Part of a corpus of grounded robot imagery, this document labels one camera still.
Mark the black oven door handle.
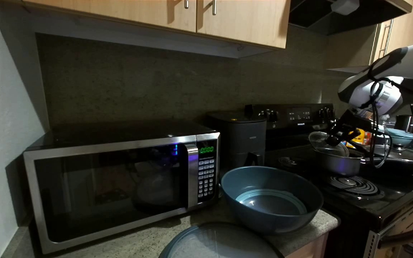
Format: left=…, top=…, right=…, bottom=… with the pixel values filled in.
left=378, top=216, right=413, bottom=249

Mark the large electric coil burner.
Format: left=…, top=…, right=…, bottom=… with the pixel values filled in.
left=327, top=173, right=382, bottom=198

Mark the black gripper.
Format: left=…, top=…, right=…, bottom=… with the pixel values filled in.
left=329, top=110, right=378, bottom=155

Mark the dark frying pan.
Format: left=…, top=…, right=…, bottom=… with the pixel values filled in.
left=363, top=143, right=413, bottom=169

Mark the glass lid with black knob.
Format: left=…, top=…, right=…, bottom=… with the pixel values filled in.
left=307, top=129, right=352, bottom=158

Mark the stainless steel microwave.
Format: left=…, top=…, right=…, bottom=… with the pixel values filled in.
left=22, top=129, right=224, bottom=255

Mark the wooden upper cabinet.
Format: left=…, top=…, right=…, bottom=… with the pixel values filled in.
left=372, top=0, right=413, bottom=66
left=22, top=0, right=293, bottom=60

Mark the dark range hood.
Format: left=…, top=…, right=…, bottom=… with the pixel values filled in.
left=290, top=0, right=413, bottom=37

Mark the yellow container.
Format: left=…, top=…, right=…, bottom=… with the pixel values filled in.
left=352, top=126, right=373, bottom=148

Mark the black electric stove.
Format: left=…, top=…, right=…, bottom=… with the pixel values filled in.
left=244, top=100, right=413, bottom=258

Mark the black pan with grey handle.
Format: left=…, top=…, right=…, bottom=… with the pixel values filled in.
left=314, top=145, right=365, bottom=178

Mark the dark grey oval dish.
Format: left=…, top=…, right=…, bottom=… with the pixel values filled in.
left=158, top=221, right=284, bottom=258

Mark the dark blue bowl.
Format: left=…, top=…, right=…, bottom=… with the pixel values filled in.
left=220, top=165, right=326, bottom=235

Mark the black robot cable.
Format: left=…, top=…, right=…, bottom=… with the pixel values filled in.
left=356, top=76, right=396, bottom=169

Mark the teal container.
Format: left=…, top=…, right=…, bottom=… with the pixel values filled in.
left=386, top=126, right=413, bottom=148

